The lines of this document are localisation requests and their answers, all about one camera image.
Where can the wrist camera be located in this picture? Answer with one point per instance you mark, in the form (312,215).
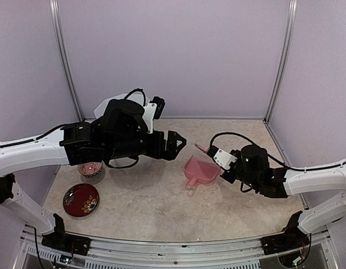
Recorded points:
(152,111)
(222,158)

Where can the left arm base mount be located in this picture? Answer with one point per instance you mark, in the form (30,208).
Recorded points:
(58,239)

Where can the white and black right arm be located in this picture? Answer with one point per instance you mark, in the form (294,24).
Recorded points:
(250,166)

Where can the pink plastic dustpan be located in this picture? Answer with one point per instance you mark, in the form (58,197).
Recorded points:
(199,171)

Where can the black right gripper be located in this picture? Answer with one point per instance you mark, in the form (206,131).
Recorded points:
(227,177)

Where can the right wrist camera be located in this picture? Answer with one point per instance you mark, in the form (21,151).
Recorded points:
(222,158)

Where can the red patterned glass bowl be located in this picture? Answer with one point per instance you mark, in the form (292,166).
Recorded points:
(90,170)

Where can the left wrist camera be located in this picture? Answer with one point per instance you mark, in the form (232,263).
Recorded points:
(152,111)

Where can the aluminium front rail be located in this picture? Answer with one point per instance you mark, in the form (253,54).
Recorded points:
(234,253)

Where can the red floral lacquer bowl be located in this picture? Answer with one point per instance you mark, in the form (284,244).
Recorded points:
(80,200)

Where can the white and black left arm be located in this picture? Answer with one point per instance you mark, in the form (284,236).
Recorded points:
(125,129)

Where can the pink hand brush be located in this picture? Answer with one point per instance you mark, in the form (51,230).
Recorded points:
(204,150)

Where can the translucent white plastic bin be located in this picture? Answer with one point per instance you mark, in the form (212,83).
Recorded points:
(119,101)

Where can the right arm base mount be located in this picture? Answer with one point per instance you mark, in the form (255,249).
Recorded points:
(290,238)

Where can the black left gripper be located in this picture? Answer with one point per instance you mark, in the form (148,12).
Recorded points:
(157,152)

